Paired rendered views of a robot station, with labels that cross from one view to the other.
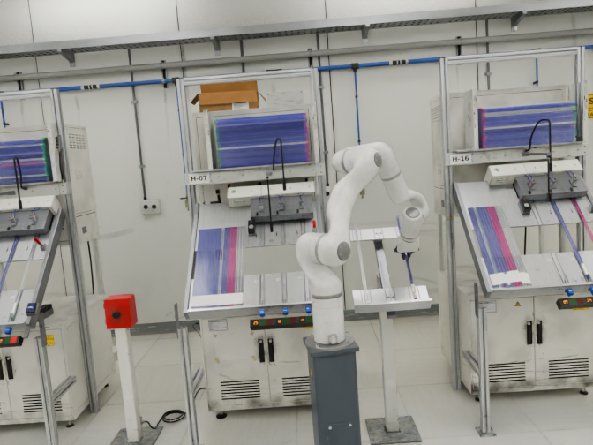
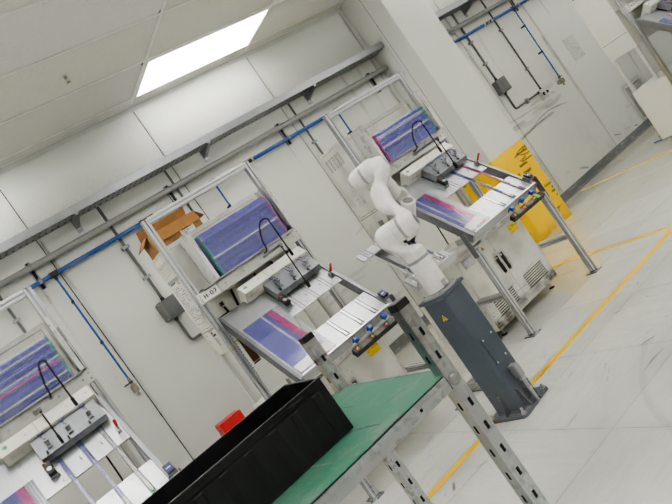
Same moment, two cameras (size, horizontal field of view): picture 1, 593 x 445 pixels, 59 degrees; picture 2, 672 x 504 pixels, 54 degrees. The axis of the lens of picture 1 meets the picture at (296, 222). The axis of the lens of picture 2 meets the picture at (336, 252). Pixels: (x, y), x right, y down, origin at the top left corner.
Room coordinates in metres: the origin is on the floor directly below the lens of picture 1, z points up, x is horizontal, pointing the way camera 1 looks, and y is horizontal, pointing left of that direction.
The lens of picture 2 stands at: (-0.65, 1.82, 1.28)
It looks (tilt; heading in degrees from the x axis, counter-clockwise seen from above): 2 degrees down; 329
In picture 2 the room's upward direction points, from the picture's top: 35 degrees counter-clockwise
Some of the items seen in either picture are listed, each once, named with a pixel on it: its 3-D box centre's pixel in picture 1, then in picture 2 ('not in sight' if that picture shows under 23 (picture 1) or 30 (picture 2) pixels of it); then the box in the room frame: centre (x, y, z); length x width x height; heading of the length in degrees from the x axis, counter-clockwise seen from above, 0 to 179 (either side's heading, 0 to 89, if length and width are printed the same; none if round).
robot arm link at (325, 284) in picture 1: (318, 263); (399, 243); (1.98, -0.07, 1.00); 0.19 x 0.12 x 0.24; 42
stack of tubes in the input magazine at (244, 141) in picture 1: (262, 140); (240, 236); (2.95, 0.15, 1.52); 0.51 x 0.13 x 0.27; 89
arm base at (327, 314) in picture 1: (328, 318); (429, 275); (1.95, -0.09, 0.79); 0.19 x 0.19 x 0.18
